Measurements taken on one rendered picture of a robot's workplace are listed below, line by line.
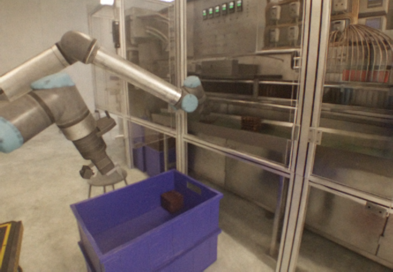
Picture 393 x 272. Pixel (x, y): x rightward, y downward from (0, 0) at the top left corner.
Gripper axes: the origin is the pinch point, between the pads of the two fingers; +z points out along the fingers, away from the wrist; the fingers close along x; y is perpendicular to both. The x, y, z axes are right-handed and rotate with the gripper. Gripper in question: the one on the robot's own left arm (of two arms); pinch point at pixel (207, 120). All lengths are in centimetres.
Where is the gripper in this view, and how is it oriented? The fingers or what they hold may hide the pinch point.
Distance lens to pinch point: 148.4
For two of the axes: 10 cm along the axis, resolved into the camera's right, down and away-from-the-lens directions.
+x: -9.2, -0.6, 4.0
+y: 2.6, -8.3, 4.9
